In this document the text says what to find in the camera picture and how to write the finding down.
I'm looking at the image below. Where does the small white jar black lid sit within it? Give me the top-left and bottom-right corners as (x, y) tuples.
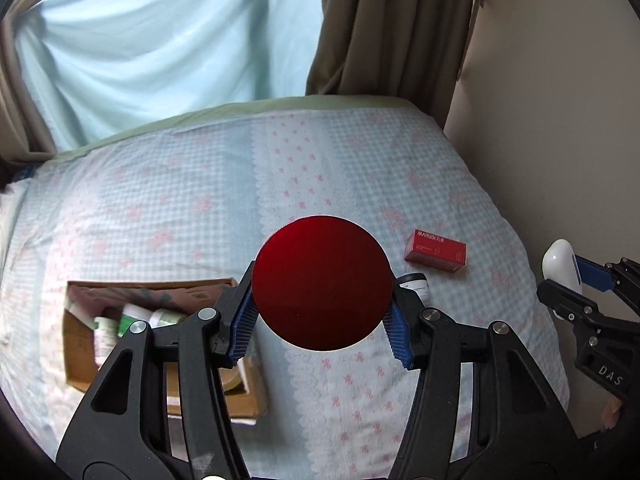
(396, 272), (431, 307)

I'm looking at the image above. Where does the red carton box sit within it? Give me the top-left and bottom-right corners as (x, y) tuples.
(404, 230), (466, 273)

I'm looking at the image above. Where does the red lid small jar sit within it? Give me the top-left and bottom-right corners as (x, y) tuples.
(252, 216), (395, 351)

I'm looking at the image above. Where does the white pill bottle green label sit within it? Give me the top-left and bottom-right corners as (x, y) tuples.
(93, 316), (119, 367)

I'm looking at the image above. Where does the yellow tape roll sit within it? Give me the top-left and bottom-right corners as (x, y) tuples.
(219, 365), (245, 394)

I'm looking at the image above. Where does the person right hand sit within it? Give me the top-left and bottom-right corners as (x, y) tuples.
(601, 396), (623, 430)

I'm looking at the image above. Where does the white jar pale green label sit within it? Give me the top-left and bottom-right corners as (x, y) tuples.
(149, 309), (186, 328)

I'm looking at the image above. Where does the white jar striped green label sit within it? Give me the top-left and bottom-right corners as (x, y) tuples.
(117, 304), (152, 337)

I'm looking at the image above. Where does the checkered floral bed sheet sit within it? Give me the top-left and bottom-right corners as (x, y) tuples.
(1, 98), (570, 479)

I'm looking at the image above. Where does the cardboard box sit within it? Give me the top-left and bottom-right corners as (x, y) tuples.
(62, 276), (269, 421)

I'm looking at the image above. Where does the beige left curtain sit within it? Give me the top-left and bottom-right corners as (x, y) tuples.
(1, 12), (56, 164)

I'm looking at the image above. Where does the brown right curtain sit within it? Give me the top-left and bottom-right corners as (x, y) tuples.
(306, 0), (482, 125)

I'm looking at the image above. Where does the light blue hanging cloth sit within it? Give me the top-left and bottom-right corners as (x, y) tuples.
(14, 0), (322, 151)

